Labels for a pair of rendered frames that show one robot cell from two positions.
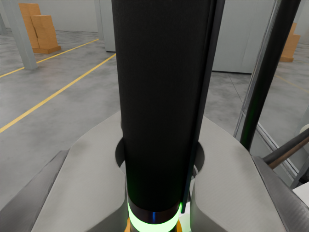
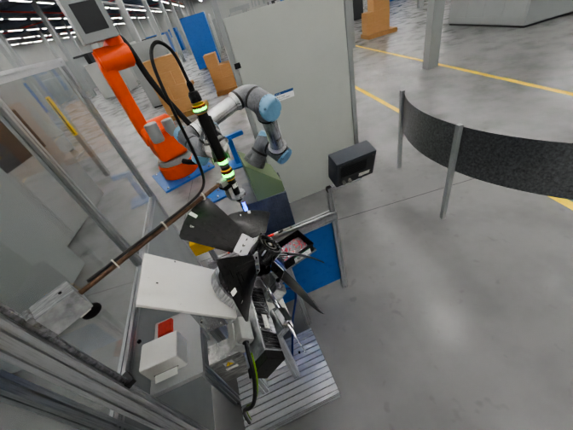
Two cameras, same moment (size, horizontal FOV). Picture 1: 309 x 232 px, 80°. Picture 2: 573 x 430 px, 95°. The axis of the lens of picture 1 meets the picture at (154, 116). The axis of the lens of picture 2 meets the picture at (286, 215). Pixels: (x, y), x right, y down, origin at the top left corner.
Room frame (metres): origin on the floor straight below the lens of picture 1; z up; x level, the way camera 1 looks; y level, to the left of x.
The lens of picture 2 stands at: (1.01, 0.02, 2.01)
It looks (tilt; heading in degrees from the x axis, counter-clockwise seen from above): 38 degrees down; 171
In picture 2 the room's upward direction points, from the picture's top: 17 degrees counter-clockwise
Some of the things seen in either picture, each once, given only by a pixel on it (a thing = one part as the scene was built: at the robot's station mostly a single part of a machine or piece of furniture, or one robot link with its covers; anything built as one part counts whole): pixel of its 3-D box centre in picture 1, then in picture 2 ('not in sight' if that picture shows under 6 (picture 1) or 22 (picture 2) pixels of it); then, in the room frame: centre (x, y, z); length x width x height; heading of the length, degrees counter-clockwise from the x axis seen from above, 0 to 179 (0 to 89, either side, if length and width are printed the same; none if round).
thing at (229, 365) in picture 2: not in sight; (231, 358); (0.29, -0.34, 0.73); 0.15 x 0.09 x 0.22; 89
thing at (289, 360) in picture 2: not in sight; (282, 346); (0.21, -0.11, 0.45); 0.09 x 0.04 x 0.91; 179
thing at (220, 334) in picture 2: not in sight; (239, 354); (0.20, -0.34, 0.57); 0.09 x 0.04 x 1.15; 179
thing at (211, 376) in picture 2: not in sight; (213, 378); (0.18, -0.55, 0.41); 0.04 x 0.04 x 0.83; 89
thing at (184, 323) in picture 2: not in sight; (178, 346); (0.18, -0.55, 0.84); 0.36 x 0.24 x 0.03; 179
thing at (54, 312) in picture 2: not in sight; (60, 309); (0.43, -0.52, 1.54); 0.10 x 0.07 x 0.08; 124
